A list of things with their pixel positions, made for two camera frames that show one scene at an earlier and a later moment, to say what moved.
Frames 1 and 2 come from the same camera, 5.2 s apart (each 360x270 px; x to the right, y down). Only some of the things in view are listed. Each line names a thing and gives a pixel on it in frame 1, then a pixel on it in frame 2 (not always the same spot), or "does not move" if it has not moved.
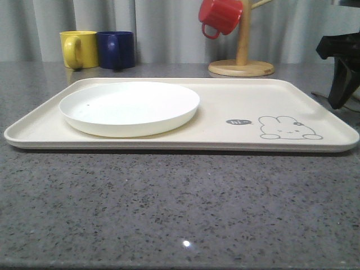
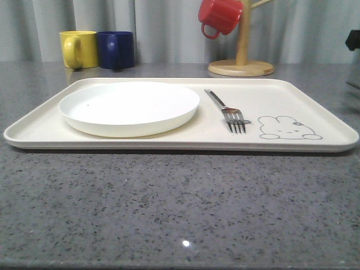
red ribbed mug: (223, 15) does not move
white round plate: (128, 109) does not move
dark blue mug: (116, 49) does not move
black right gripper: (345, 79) to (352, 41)
